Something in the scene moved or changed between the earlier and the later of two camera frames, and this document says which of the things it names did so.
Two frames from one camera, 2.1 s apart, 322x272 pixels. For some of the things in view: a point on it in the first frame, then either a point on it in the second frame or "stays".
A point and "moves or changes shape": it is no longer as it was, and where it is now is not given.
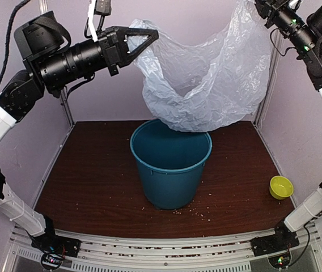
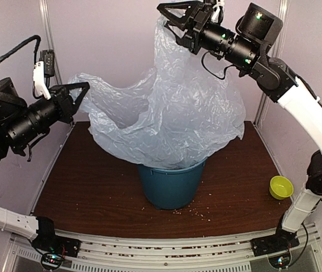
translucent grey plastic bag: (225, 87) moves or changes shape
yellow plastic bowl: (280, 187) stays
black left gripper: (114, 45) → (65, 107)
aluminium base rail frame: (106, 253) stays
